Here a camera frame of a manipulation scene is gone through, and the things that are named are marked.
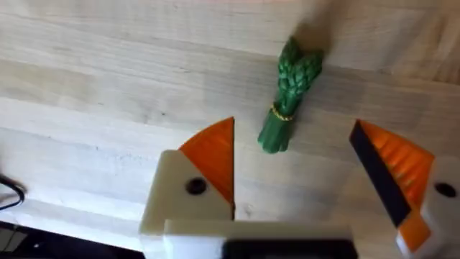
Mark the left gripper white and orange left finger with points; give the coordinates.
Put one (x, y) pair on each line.
(187, 187)

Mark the left gripper white and orange right finger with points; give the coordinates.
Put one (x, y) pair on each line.
(413, 187)

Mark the green toy asparagus bundle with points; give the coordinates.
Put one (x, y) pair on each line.
(289, 97)

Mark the black rail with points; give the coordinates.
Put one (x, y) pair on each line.
(54, 242)

